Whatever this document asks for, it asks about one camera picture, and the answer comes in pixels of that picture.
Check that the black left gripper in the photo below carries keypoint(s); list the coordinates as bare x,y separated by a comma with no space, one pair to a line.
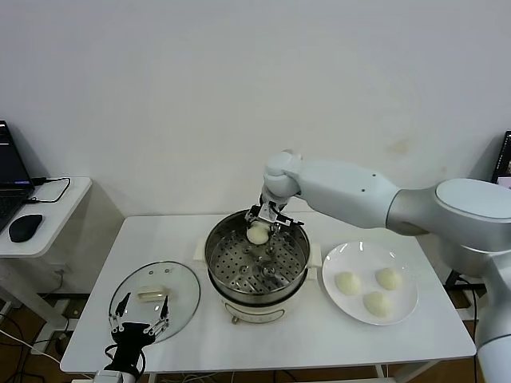
129,339

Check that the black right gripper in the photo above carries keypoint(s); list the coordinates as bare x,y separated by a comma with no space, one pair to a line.
267,213

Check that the white steamed baozi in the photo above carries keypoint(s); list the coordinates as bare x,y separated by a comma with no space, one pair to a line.
389,278
257,234
377,304
347,283

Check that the round glass pot lid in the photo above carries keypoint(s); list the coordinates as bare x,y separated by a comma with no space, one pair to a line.
181,285

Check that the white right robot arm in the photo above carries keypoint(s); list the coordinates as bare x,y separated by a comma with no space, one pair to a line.
359,187

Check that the stainless steel steamer basket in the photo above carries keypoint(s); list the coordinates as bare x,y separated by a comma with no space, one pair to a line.
239,263

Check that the white round plate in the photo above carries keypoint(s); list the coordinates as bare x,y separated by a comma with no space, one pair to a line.
339,259

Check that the cream electric cooking pot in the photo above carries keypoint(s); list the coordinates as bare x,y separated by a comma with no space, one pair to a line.
255,310

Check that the white side table with mouse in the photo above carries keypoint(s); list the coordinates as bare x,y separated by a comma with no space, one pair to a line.
60,223

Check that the black computer mouse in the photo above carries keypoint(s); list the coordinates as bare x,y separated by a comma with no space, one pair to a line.
24,227

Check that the black laptop with dark screen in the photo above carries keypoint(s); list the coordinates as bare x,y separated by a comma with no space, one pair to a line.
12,159

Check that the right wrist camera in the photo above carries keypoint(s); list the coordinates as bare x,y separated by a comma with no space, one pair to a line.
289,220

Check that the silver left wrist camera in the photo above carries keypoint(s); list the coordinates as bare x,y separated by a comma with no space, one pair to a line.
107,377

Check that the black laptop showing camera views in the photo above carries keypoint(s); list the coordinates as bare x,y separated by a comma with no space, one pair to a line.
504,159

